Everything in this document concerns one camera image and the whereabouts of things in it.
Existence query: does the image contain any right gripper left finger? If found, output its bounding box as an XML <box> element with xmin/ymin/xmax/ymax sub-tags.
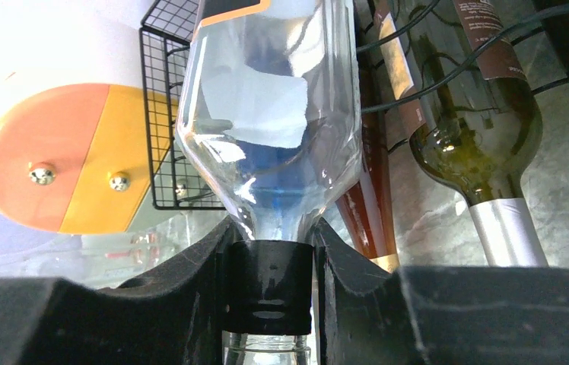
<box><xmin>0</xmin><ymin>219</ymin><xmax>238</xmax><ymax>364</ymax></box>

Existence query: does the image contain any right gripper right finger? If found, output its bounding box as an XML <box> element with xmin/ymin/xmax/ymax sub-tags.
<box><xmin>311</xmin><ymin>221</ymin><xmax>569</xmax><ymax>364</ymax></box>

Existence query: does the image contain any clear bottle white label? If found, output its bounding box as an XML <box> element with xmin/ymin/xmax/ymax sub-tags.
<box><xmin>0</xmin><ymin>231</ymin><xmax>177</xmax><ymax>288</ymax></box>

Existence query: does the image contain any clear bottle gold black label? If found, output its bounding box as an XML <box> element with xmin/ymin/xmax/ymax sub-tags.
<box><xmin>176</xmin><ymin>1</ymin><xmax>362</xmax><ymax>364</ymax></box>

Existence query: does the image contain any dark wine bottle gold foil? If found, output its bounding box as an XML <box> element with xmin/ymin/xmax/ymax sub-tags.
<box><xmin>335</xmin><ymin>0</ymin><xmax>402</xmax><ymax>273</ymax></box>

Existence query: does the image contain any blue plastic bottle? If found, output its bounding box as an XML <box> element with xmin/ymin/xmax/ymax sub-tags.
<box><xmin>237</xmin><ymin>141</ymin><xmax>315</xmax><ymax>211</ymax></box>

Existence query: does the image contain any green wine bottle silver foil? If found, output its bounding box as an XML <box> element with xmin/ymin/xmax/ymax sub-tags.
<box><xmin>375</xmin><ymin>0</ymin><xmax>550</xmax><ymax>268</ymax></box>

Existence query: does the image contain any cream round drawer cabinet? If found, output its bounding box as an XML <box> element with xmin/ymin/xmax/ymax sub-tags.
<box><xmin>0</xmin><ymin>1</ymin><xmax>178</xmax><ymax>234</ymax></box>

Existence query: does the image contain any black wire wine rack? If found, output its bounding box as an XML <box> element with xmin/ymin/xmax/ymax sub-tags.
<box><xmin>139</xmin><ymin>0</ymin><xmax>569</xmax><ymax>211</ymax></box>

